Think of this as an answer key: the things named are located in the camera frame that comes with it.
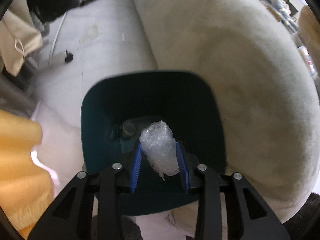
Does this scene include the bed with grey cover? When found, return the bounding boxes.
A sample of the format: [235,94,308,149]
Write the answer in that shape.
[134,0,319,222]

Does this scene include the bubble wrap ball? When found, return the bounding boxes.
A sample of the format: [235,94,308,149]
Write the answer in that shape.
[139,120,179,180]

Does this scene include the beige drawstring trousers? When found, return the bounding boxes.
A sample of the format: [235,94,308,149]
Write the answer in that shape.
[1,10,43,76]

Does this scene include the dark teal trash bin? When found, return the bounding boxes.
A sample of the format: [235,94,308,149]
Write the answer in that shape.
[80,70,228,217]

